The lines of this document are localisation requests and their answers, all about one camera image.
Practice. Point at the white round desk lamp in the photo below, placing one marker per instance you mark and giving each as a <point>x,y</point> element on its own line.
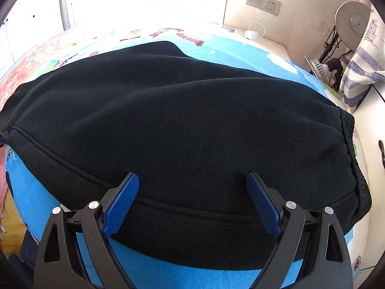
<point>352,21</point>

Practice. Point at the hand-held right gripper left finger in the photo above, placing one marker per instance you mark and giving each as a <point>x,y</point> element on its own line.
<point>120,207</point>

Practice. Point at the white wall socket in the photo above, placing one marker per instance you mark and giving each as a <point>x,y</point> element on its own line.
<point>272,6</point>

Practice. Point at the blue striped towel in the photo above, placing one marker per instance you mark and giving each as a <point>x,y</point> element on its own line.
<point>361,63</point>

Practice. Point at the cartoon printed blanket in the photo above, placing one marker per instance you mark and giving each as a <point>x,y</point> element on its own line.
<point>186,277</point>

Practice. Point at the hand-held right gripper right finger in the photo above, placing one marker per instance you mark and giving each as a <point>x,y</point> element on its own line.
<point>264,207</point>

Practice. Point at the white bedside cabinet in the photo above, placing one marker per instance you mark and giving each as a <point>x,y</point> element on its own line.
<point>370,120</point>

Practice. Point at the black pants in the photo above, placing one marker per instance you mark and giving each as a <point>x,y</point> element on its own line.
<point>180,111</point>

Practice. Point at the small grey round device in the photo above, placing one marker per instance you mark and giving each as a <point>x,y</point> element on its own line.
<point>229,29</point>

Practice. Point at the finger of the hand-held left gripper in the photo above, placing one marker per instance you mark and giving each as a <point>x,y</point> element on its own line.
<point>2,137</point>

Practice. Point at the white wardrobe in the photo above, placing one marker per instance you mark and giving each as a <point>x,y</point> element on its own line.
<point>24,21</point>

